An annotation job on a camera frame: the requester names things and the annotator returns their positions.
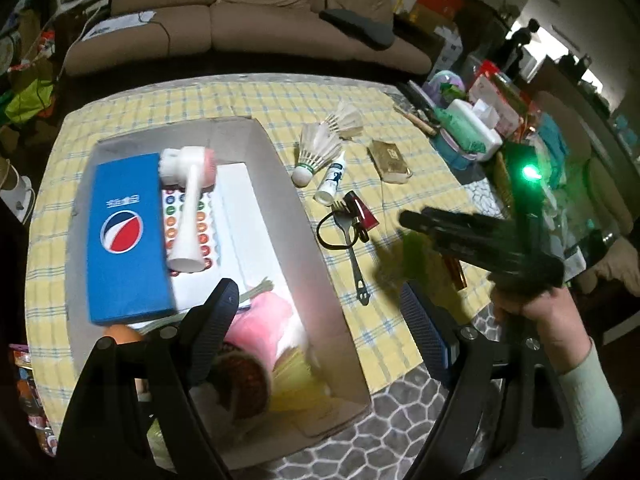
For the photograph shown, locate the green pod-shaped toy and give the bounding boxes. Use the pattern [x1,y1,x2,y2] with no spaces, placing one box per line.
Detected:
[401,232,437,282]

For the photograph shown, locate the blue box with round logo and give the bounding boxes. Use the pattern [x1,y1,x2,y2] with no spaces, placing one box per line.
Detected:
[86,152,177,326]

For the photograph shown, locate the pink soft item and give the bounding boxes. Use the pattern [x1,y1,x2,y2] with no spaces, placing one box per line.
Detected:
[226,291,302,367]

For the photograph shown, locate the yellow checked tablecloth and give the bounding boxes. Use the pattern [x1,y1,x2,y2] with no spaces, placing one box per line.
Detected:
[25,77,493,406]

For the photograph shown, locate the cardboard box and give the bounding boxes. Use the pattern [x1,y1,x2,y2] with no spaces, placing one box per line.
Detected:
[65,116,374,472]

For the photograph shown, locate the bright green bag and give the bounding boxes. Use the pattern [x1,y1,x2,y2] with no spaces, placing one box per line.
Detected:
[4,79,54,127]

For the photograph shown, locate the red and white packet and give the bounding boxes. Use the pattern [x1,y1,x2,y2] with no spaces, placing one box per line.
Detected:
[467,60,522,137]

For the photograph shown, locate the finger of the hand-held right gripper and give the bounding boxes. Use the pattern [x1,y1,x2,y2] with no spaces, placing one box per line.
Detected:
[421,206,511,238]
[399,211,493,273]

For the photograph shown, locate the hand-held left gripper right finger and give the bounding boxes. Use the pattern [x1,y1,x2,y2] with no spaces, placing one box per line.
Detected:
[399,280,587,480]

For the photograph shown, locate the dark seat cushion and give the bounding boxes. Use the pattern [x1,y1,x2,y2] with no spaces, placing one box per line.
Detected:
[319,9,397,51]

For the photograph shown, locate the brown sofa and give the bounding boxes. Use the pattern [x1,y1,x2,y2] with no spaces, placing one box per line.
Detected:
[62,0,433,78]

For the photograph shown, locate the wooden rolling pin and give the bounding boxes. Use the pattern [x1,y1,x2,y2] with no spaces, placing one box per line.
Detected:
[392,104,437,137]

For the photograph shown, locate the papers on sofa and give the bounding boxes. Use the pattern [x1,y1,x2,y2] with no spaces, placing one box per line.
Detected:
[81,10,159,42]

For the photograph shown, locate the gold tea packet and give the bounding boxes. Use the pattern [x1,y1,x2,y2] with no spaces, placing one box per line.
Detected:
[368,140,414,183]

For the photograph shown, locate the white feather shuttlecock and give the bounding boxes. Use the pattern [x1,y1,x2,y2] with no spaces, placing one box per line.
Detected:
[292,124,344,185]
[322,101,364,142]

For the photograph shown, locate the teal bowl stack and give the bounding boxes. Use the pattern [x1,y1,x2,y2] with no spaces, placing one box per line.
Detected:
[431,130,482,172]

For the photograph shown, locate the green packet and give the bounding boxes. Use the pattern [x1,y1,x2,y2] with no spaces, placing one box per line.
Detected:
[432,106,489,154]

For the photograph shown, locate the purple and green container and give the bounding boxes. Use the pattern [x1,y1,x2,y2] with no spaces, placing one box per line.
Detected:
[429,71,467,102]

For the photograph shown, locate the white tissue box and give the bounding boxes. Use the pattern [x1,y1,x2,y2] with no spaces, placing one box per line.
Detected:
[445,99,503,162]

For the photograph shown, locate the black hair tie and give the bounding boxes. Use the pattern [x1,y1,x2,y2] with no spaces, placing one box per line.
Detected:
[316,209,372,250]

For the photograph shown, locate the white facial brush pink head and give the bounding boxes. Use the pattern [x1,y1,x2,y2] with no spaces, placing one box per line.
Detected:
[159,146,217,274]

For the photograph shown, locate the white box with sticker sheet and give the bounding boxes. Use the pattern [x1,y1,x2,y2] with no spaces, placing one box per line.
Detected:
[160,161,292,313]

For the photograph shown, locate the brown round item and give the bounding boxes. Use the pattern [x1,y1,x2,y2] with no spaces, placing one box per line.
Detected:
[215,350,274,422]

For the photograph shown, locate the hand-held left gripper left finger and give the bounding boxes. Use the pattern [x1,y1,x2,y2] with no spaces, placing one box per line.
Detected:
[57,277,241,480]

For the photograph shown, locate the person's right hand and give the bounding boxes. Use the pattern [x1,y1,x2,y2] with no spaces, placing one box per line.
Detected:
[492,285,583,348]

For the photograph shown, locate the person's right forearm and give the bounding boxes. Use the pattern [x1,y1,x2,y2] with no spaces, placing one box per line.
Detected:
[542,332,626,473]

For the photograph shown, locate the small white bottle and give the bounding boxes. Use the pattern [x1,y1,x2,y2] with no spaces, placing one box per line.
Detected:
[315,151,348,207]

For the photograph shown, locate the metal fork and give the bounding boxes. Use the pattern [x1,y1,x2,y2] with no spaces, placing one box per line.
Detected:
[331,200,371,307]

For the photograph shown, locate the orange ball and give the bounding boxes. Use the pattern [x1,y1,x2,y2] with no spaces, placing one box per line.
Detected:
[106,324,147,347]

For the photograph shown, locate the red-brown narrow case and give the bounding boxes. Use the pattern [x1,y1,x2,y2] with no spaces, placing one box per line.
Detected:
[440,255,469,292]

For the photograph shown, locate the stack of red boxes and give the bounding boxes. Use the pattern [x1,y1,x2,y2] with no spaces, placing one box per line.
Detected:
[411,0,464,22]

